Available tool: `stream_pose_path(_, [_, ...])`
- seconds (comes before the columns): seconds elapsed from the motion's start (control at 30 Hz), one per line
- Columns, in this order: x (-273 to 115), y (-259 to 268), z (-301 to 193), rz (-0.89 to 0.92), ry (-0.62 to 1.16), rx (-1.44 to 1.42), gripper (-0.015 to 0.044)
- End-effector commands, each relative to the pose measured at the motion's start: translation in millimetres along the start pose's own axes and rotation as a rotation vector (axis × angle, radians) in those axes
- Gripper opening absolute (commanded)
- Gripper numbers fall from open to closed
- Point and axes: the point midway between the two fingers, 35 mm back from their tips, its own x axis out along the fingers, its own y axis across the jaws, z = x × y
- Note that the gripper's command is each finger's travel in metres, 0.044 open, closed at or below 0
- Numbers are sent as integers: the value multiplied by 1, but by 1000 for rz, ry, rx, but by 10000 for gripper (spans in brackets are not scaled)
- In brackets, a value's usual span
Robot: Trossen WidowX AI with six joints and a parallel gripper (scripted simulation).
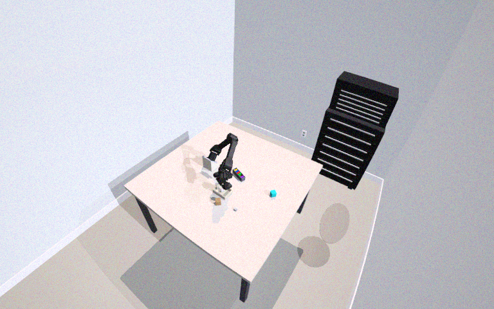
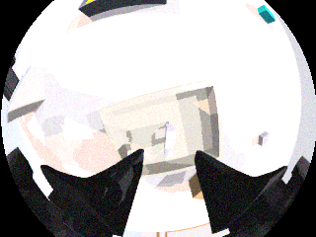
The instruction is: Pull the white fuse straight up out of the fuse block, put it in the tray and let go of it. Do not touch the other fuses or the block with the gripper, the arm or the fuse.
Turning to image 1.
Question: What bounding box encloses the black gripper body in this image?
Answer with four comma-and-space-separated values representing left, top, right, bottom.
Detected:
213, 172, 232, 191

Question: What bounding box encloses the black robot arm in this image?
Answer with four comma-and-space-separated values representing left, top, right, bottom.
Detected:
207, 133, 239, 184

